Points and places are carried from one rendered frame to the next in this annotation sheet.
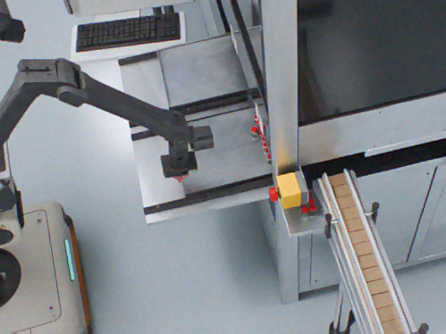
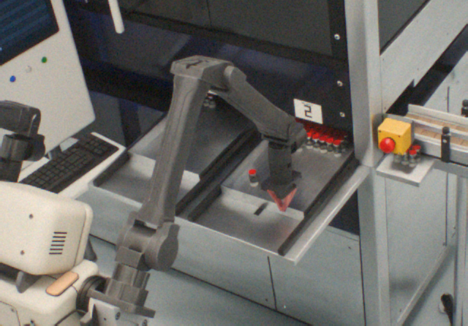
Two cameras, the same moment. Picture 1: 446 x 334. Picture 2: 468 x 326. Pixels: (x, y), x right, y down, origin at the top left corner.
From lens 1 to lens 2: 1.47 m
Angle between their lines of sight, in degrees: 36
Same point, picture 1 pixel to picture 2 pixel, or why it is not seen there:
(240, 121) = not seen: hidden behind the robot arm
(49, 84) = (219, 67)
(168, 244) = not seen: outside the picture
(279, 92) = (369, 10)
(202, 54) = not seen: hidden behind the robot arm
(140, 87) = (142, 186)
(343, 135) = (402, 59)
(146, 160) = (226, 225)
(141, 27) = (69, 160)
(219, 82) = (213, 139)
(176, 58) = (148, 149)
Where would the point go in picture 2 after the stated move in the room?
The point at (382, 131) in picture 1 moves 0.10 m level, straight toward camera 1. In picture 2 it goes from (420, 47) to (443, 61)
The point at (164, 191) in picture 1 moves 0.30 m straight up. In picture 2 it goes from (276, 231) to (262, 139)
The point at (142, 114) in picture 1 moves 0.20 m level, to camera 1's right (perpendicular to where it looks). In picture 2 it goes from (266, 103) to (314, 60)
